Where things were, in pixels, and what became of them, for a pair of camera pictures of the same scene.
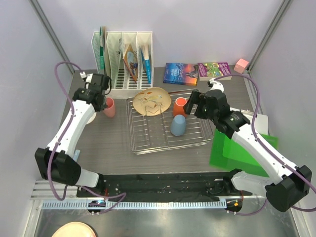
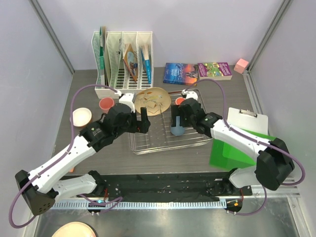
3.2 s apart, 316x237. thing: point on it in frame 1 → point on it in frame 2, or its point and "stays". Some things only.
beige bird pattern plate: (152, 101) stays
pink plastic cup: (109, 111) stays
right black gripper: (196, 98) → (177, 110)
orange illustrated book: (131, 59) stays
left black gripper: (101, 108) → (141, 126)
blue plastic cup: (178, 125) stays
